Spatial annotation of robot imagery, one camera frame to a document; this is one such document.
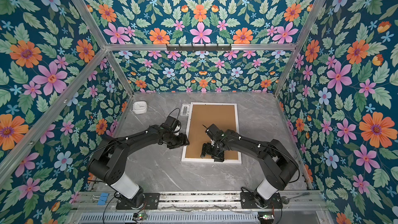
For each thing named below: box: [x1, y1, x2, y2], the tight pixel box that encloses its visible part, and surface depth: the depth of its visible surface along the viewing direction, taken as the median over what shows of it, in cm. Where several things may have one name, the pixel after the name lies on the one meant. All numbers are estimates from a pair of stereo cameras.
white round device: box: [132, 101, 148, 115], surface depth 110 cm
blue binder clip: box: [97, 192, 110, 206], surface depth 76 cm
